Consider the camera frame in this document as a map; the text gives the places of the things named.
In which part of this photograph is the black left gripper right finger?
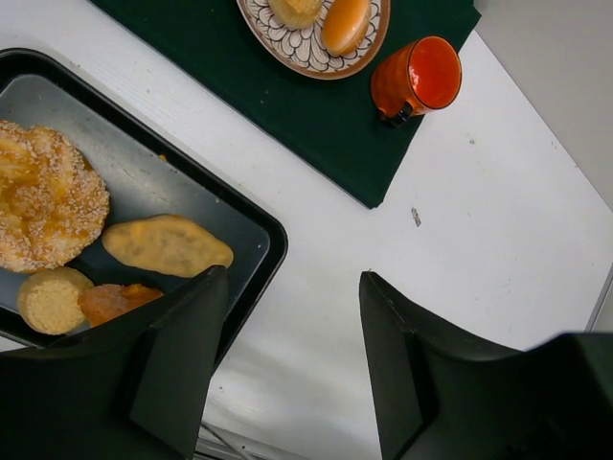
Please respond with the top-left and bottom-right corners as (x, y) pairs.
(359, 271), (612, 459)

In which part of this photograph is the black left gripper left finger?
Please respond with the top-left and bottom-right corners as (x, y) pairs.
(1, 266), (228, 459)

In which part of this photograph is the glazed oval bread roll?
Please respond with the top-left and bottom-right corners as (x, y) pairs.
(322, 0), (371, 56)

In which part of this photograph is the round scone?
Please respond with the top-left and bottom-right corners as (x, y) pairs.
(268, 0), (323, 29)

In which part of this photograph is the oval flat bread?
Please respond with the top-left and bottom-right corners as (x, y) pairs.
(102, 215), (234, 278)

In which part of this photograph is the orange pastry piece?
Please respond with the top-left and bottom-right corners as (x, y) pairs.
(78, 284), (163, 327)

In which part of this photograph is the small round biscuit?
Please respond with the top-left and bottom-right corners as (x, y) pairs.
(17, 267), (94, 335)

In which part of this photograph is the sugared round bun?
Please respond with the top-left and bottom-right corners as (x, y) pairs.
(1, 120), (110, 273)

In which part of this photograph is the black baking tray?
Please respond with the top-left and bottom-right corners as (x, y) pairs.
(1, 48), (288, 362)

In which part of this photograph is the dark green cloth mat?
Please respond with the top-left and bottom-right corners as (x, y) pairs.
(96, 1), (481, 209)

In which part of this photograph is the orange ceramic mug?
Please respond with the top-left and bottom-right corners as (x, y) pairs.
(370, 35), (463, 127)

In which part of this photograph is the floral patterned plate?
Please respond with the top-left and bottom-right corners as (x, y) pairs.
(238, 0), (391, 81)

